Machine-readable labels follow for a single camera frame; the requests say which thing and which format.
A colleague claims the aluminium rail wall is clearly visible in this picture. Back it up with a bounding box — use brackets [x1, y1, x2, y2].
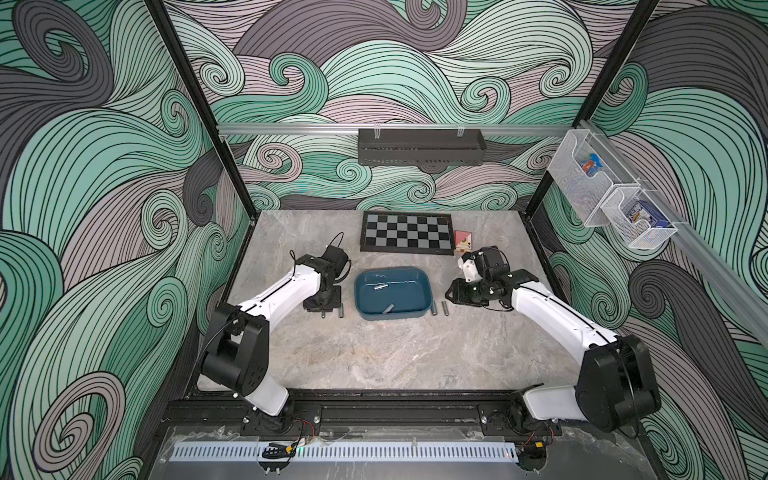
[579, 120, 767, 345]
[217, 122, 571, 137]

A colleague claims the black grey chessboard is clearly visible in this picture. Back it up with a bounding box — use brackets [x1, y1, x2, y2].
[360, 210, 455, 256]

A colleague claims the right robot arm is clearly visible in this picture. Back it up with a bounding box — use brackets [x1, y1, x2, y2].
[446, 270, 662, 432]

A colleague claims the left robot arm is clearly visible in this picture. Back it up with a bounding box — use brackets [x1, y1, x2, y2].
[198, 247, 350, 417]

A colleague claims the lower clear wall bin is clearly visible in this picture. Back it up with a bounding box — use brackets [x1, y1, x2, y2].
[600, 184, 678, 250]

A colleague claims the small red card box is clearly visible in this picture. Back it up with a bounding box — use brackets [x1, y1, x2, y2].
[454, 230, 472, 254]

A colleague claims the aluminium rail back wall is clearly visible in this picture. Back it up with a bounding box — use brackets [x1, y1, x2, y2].
[217, 122, 571, 137]

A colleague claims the blue box in bin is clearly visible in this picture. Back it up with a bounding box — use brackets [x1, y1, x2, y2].
[624, 199, 671, 228]

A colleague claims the aluminium rail right wall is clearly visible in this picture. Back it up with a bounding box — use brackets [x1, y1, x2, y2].
[579, 120, 767, 345]

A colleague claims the clear wall bin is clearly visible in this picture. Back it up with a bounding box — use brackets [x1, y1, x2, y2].
[548, 129, 621, 228]
[600, 184, 678, 250]

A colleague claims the black wall shelf tray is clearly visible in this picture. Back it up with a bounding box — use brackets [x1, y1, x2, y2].
[357, 129, 488, 173]

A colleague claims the blue red item in bin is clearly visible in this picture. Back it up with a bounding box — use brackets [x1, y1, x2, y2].
[582, 153, 603, 177]

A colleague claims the white slotted cable duct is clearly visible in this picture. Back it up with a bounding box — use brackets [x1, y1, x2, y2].
[169, 440, 518, 463]

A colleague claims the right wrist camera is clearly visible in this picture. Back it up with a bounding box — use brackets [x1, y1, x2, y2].
[458, 246, 511, 284]

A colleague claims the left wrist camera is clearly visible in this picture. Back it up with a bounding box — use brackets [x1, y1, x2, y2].
[322, 244, 351, 283]

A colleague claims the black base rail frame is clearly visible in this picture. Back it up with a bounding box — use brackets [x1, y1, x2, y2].
[157, 388, 638, 438]

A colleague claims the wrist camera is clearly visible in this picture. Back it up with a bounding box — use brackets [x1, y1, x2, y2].
[458, 246, 511, 284]
[322, 244, 351, 283]

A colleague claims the teal plastic storage tray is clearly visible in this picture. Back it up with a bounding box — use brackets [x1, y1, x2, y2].
[354, 267, 434, 321]

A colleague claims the upper clear wall bin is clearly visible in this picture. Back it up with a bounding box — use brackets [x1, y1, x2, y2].
[548, 129, 621, 228]

